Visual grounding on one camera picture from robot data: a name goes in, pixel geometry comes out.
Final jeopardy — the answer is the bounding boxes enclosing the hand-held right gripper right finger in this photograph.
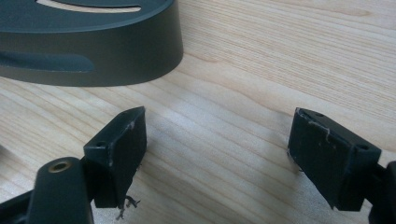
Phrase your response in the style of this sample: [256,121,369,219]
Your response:
[287,107,383,212]

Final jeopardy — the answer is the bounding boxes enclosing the dark grey round slotted base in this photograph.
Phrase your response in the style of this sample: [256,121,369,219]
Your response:
[0,0,185,88]

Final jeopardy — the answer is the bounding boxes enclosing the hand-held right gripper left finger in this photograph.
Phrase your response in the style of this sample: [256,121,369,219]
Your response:
[82,105,148,210]

